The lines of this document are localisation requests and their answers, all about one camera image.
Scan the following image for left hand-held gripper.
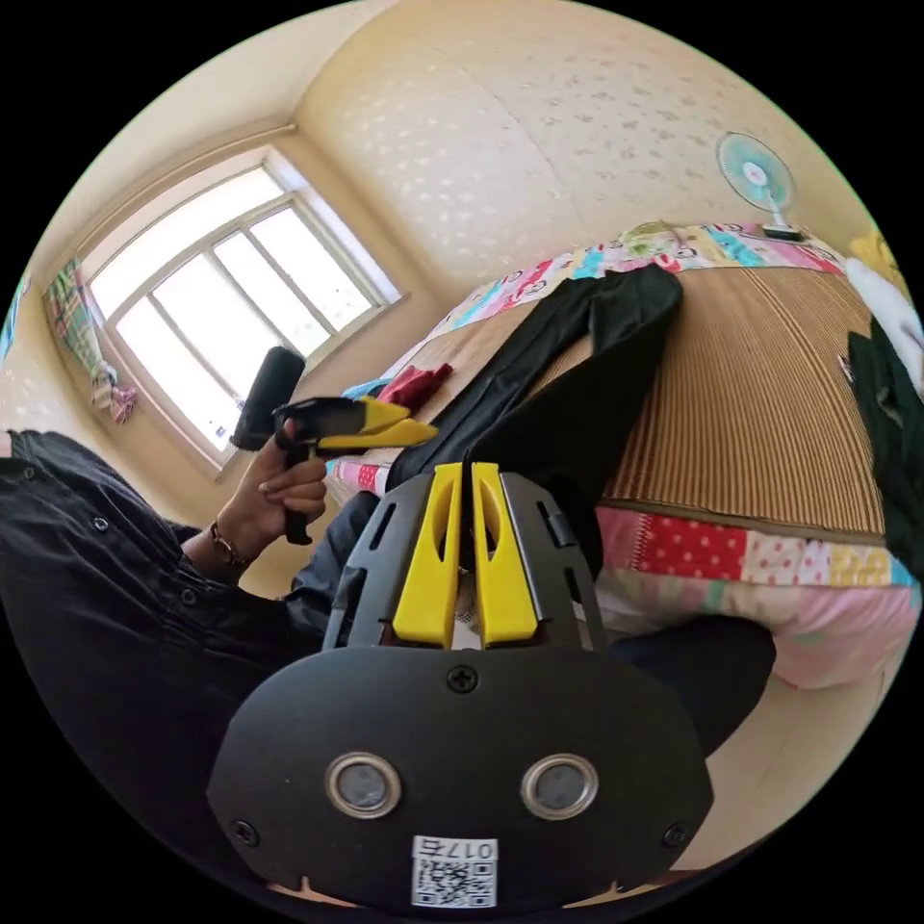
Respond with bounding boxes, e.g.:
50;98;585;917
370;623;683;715
271;395;440;547

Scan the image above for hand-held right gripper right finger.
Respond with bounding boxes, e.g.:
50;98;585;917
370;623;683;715
471;461;538;650

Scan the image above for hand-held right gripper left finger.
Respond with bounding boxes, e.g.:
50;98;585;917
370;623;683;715
392;463;464;645

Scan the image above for black pants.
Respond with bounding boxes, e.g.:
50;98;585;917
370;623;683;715
386;262;685;578

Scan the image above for person's left forearm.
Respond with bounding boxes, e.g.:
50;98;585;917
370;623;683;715
180;519;252;587

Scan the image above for person's left hand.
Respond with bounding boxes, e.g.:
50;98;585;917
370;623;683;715
215;418;330;558

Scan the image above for red garment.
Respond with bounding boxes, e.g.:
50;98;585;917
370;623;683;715
375;362;455;410

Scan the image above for window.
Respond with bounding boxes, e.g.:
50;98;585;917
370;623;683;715
75;143;413;483

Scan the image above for bed with woven mat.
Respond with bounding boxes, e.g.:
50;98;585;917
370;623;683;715
324;219;924;691

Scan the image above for person's body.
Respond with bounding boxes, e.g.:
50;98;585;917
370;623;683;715
0;428;778;893

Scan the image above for plaid curtain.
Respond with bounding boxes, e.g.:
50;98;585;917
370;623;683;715
41;256;140;428

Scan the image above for pile of clothes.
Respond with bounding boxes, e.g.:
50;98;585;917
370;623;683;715
839;230;924;580

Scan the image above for light blue fan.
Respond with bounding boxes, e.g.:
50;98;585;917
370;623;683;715
714;131;805;244

